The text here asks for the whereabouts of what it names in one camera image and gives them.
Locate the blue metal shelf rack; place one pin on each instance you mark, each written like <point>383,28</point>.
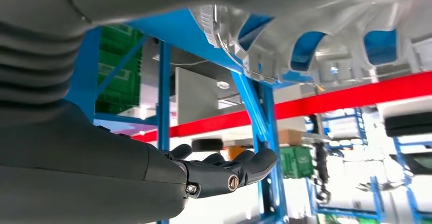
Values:
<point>125,118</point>
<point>175,30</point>

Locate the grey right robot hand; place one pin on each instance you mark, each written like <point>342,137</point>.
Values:
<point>67,168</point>

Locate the brown cardboard box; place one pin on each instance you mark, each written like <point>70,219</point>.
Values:
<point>290,137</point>

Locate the green plastic crate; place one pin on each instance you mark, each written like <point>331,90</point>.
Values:
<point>118,87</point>
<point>297,163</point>
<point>111,33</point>

